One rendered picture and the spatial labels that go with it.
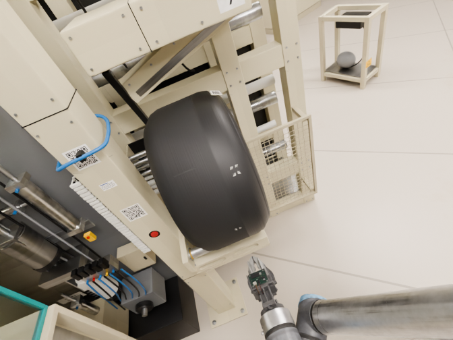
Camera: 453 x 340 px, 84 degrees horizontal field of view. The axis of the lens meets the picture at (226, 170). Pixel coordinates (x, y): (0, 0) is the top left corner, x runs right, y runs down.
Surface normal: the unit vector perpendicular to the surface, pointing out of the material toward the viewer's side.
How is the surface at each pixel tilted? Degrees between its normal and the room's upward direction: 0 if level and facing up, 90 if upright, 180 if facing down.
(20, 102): 90
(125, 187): 90
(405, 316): 58
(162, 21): 90
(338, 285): 0
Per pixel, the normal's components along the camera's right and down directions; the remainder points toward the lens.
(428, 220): -0.29, -0.68
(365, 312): -0.94, -0.22
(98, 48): 0.26, 0.62
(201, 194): 0.07, 0.19
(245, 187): 0.37, 0.19
